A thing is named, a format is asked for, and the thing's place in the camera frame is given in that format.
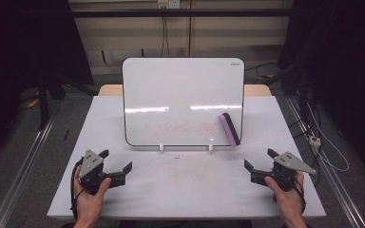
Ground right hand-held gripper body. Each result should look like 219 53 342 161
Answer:
272 151 317 193

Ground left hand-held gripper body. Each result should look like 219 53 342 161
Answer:
77 149 109 195

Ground purple and black whiteboard eraser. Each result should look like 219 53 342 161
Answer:
218 112 241 148

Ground white whiteboard with black rim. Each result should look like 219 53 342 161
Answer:
122 57 246 147

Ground person's right hand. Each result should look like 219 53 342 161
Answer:
264 172 307 220

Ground person's left hand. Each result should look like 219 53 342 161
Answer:
73 176 112 221

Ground wooden table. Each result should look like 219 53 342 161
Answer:
98 84 273 98

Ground white table cover sheet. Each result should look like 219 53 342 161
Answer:
47 94 327 220

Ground black curtain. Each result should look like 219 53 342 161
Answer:
0 0 95 167
276 0 365 183

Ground black horizontal bar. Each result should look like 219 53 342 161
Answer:
70 8 295 19

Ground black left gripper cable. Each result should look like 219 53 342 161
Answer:
69 157 84 221

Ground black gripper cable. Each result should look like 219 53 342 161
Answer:
293 177 308 215
69 157 84 221

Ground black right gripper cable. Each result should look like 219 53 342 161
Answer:
293 177 308 215

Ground black floor cables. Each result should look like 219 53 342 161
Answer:
293 94 323 141

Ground aluminium floor rail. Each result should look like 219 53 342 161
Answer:
0 117 58 228
284 94 365 228

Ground white cable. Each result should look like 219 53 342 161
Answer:
307 104 351 174

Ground black hanging wall cable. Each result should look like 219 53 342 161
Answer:
160 15 171 58

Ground white wall socket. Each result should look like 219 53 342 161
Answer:
157 0 181 10

